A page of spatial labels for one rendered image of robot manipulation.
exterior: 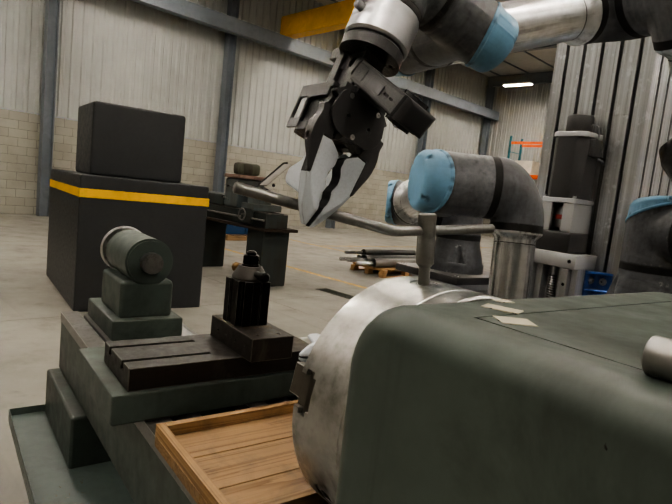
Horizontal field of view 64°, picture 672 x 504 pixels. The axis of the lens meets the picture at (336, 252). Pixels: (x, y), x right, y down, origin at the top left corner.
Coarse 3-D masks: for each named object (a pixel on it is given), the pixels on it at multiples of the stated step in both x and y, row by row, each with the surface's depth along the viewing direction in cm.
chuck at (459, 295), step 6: (444, 294) 60; (450, 294) 60; (456, 294) 60; (462, 294) 60; (468, 294) 60; (474, 294) 61; (480, 294) 61; (486, 294) 63; (426, 300) 59; (432, 300) 59; (438, 300) 59; (444, 300) 59; (450, 300) 58; (456, 300) 58; (462, 300) 58; (468, 300) 58; (474, 300) 59; (480, 300) 60; (486, 300) 60; (342, 426) 55; (342, 432) 55; (342, 438) 54
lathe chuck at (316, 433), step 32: (384, 288) 65; (416, 288) 63; (448, 288) 63; (352, 320) 61; (320, 352) 61; (352, 352) 58; (320, 384) 59; (320, 416) 58; (320, 448) 58; (320, 480) 60
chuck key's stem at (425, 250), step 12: (420, 216) 64; (432, 216) 63; (432, 228) 63; (420, 240) 64; (432, 240) 64; (420, 252) 64; (432, 252) 64; (420, 264) 64; (432, 264) 64; (420, 276) 65
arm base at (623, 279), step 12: (624, 264) 104; (636, 264) 101; (624, 276) 103; (636, 276) 101; (648, 276) 100; (660, 276) 99; (612, 288) 106; (624, 288) 102; (636, 288) 100; (648, 288) 99; (660, 288) 99
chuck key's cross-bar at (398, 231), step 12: (240, 192) 54; (252, 192) 54; (264, 192) 55; (276, 204) 56; (288, 204) 56; (336, 216) 59; (348, 216) 59; (372, 228) 61; (384, 228) 61; (396, 228) 62; (408, 228) 63; (420, 228) 63; (444, 228) 65; (456, 228) 66; (468, 228) 66; (480, 228) 67; (492, 228) 68
